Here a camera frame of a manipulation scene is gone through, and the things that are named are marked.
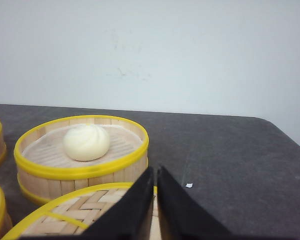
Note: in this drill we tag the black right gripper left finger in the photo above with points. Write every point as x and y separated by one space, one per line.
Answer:
131 217

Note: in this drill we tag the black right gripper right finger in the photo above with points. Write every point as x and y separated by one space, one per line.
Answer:
181 217

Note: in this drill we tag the woven bamboo steamer lid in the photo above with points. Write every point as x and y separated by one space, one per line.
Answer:
69 214

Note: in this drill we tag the bamboo steamer basket single bun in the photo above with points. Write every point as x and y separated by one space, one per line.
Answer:
44 169

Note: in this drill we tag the small white paper scrap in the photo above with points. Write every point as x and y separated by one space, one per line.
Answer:
189 185

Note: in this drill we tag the white steamed bun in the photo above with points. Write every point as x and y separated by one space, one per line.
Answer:
86 142

